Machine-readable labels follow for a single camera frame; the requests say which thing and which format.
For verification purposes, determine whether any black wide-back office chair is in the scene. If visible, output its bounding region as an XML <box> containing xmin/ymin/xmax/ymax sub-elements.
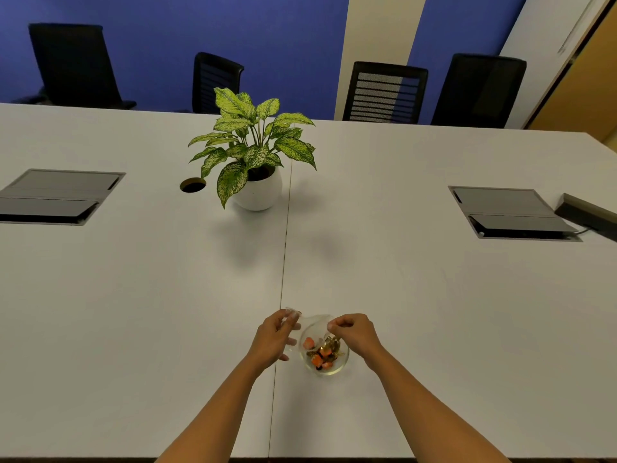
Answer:
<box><xmin>430</xmin><ymin>54</ymin><xmax>527</xmax><ymax>129</ymax></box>

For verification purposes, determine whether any brown wooden door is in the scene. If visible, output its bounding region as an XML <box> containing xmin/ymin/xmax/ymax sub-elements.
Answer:
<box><xmin>528</xmin><ymin>5</ymin><xmax>617</xmax><ymax>152</ymax></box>

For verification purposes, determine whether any grey table cable box lid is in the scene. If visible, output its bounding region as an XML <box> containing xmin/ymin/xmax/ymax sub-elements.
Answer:
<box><xmin>448</xmin><ymin>186</ymin><xmax>583</xmax><ymax>242</ymax></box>
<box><xmin>0</xmin><ymin>168</ymin><xmax>127</xmax><ymax>226</ymax></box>

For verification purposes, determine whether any black striped mesh office chair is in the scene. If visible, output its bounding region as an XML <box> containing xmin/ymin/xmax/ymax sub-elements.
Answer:
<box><xmin>342</xmin><ymin>61</ymin><xmax>429</xmax><ymax>125</ymax></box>

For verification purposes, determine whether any clear plastic wrap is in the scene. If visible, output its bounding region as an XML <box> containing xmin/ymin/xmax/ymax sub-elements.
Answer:
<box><xmin>284</xmin><ymin>307</ymin><xmax>334</xmax><ymax>353</ymax></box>

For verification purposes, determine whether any black high-back office chair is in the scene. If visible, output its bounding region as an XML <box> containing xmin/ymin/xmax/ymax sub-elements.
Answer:
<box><xmin>12</xmin><ymin>23</ymin><xmax>137</xmax><ymax>110</ymax></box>

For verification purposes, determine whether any person's right hand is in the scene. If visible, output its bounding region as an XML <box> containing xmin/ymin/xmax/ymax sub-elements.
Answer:
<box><xmin>327</xmin><ymin>313</ymin><xmax>387</xmax><ymax>372</ymax></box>

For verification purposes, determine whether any clear glass bowl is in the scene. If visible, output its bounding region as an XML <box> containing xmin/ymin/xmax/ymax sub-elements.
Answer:
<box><xmin>299</xmin><ymin>328</ymin><xmax>350</xmax><ymax>377</ymax></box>

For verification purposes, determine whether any person's left forearm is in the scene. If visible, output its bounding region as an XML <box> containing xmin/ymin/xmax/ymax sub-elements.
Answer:
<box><xmin>156</xmin><ymin>354</ymin><xmax>272</xmax><ymax>463</ymax></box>

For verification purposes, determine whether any green variegated leafy plant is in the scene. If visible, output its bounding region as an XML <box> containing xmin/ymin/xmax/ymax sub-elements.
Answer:
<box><xmin>188</xmin><ymin>87</ymin><xmax>317</xmax><ymax>209</ymax></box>

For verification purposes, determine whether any black flat device box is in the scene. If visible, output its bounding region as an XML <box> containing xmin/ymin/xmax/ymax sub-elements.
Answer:
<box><xmin>554</xmin><ymin>193</ymin><xmax>617</xmax><ymax>242</ymax></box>

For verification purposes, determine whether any person's left hand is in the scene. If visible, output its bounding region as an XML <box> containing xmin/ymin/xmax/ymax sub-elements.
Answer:
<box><xmin>245</xmin><ymin>308</ymin><xmax>302</xmax><ymax>375</ymax></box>

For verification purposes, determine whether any white round plant pot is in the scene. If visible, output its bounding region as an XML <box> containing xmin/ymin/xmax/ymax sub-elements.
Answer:
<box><xmin>231</xmin><ymin>165</ymin><xmax>283</xmax><ymax>212</ymax></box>

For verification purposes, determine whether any person's right forearm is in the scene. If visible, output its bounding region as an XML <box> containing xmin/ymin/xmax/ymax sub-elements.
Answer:
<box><xmin>364</xmin><ymin>347</ymin><xmax>512</xmax><ymax>463</ymax></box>

